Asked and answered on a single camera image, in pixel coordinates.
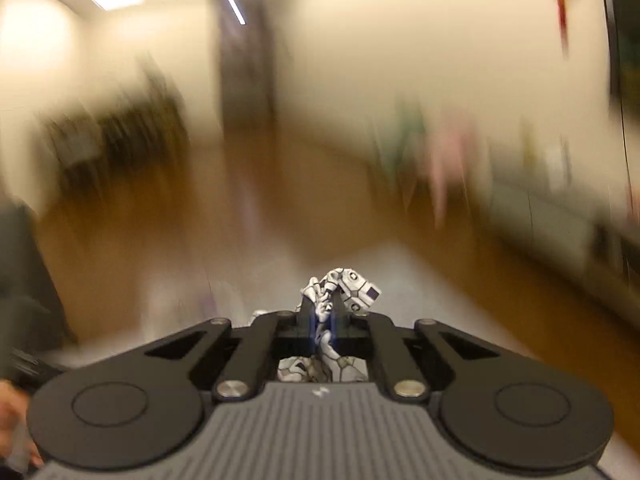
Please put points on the pink plastic chair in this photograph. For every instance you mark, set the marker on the pink plastic chair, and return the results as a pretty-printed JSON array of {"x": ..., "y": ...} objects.
[{"x": 445, "y": 170}]

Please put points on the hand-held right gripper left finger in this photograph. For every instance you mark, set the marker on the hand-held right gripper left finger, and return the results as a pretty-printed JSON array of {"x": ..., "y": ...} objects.
[{"x": 292, "y": 332}]

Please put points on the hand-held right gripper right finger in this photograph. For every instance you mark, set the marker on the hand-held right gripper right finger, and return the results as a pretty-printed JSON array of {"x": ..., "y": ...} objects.
[{"x": 350, "y": 332}]

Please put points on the dark doorway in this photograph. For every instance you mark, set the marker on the dark doorway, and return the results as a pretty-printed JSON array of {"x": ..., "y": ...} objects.
[{"x": 247, "y": 70}]

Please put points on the white black patterned garment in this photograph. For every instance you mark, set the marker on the white black patterned garment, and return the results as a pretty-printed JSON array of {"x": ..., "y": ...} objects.
[{"x": 352, "y": 290}]

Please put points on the person's left hand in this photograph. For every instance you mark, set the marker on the person's left hand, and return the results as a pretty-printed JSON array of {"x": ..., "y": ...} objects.
[{"x": 11, "y": 417}]

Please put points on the person's grey left sleeve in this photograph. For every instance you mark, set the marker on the person's grey left sleeve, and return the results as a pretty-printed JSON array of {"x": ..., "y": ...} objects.
[{"x": 22, "y": 280}]

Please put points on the dark furniture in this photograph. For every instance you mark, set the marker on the dark furniture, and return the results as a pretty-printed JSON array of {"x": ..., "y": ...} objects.
[{"x": 115, "y": 135}]

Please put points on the red hanging ornament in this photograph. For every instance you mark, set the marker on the red hanging ornament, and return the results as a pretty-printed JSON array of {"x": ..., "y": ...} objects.
[{"x": 561, "y": 0}]

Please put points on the grey low sideboard cabinet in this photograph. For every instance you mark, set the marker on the grey low sideboard cabinet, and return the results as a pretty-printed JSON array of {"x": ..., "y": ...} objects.
[{"x": 560, "y": 230}]

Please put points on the wall television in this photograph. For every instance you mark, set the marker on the wall television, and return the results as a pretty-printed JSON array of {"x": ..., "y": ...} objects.
[{"x": 622, "y": 35}]

